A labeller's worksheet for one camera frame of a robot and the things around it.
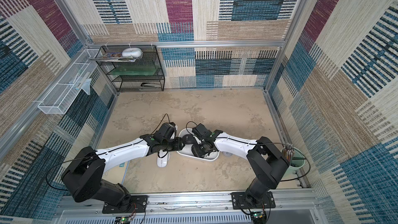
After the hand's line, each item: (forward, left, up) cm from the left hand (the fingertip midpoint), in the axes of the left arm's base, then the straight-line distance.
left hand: (183, 144), depth 87 cm
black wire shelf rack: (+50, +39, 0) cm, 63 cm away
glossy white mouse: (-11, +8, +9) cm, 17 cm away
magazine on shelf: (+41, +38, +29) cm, 63 cm away
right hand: (-2, -8, -3) cm, 9 cm away
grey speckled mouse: (-4, -24, -4) cm, 25 cm away
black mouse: (+4, -3, -2) cm, 5 cm away
